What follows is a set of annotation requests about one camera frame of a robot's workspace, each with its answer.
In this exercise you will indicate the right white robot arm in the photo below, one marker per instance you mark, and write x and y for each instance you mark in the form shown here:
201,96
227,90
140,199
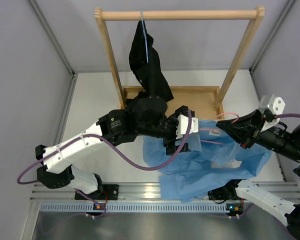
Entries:
286,212

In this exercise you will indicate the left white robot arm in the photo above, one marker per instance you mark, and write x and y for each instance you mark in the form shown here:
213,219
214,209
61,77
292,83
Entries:
143,116

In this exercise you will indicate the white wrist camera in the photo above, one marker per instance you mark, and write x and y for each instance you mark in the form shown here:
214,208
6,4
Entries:
183,122
269,106

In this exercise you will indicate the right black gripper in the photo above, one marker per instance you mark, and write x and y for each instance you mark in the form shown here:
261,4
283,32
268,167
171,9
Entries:
246,130

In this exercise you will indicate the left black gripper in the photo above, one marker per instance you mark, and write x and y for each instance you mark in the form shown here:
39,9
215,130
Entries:
170,143

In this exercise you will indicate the wooden clothes rack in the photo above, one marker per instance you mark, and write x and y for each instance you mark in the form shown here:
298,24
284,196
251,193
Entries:
206,101

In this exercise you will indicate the blue wire hanger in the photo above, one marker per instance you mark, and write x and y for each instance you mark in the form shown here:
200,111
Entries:
145,36

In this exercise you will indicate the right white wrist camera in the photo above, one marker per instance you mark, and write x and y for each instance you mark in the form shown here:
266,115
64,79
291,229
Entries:
269,106

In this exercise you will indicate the slotted cable duct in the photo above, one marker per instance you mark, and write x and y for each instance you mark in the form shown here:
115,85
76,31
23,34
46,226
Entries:
141,207

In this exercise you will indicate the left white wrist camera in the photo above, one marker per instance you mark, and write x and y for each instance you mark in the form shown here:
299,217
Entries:
183,122

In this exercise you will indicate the black shirt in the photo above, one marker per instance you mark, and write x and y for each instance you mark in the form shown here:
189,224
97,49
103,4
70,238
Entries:
149,75

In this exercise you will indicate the light blue shirt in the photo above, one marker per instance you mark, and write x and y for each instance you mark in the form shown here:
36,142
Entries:
214,159

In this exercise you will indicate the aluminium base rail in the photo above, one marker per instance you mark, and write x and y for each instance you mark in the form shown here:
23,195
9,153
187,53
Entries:
151,191

